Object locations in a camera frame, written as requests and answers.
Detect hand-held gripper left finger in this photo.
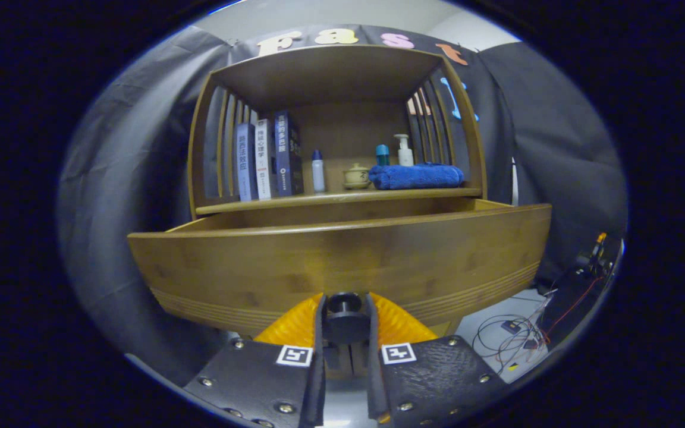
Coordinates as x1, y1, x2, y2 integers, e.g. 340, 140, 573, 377
183, 292, 326, 428

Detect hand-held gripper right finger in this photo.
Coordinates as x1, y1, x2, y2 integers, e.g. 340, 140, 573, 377
366, 291, 510, 428

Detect black drawer knob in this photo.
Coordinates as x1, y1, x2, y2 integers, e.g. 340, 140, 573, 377
322, 291, 372, 345

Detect wooden countertop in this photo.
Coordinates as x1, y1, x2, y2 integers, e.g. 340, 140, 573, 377
196, 187, 483, 216

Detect wooden cabinet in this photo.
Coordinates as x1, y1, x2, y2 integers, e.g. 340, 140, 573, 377
187, 45, 489, 381

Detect dark equipment with orange clip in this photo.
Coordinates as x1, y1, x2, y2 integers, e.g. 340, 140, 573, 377
548, 232, 624, 348

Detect blue folded towel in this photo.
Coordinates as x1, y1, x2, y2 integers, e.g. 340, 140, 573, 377
368, 163, 466, 191

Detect white bottle with blue cap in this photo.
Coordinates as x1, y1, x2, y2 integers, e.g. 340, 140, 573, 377
311, 149, 326, 193

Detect beige lidded teacup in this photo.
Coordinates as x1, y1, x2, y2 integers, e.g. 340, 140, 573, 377
343, 163, 372, 190

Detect light blue book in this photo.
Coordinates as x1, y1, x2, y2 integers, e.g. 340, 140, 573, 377
235, 122, 258, 202

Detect white book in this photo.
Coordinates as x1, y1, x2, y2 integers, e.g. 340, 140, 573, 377
254, 118, 276, 200

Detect white pump bottle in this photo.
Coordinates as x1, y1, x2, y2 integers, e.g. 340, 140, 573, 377
394, 134, 414, 167

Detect dark blue book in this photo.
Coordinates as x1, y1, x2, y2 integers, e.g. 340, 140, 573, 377
274, 110, 304, 197

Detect tangled cables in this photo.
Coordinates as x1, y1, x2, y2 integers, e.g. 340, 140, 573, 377
472, 288, 557, 372

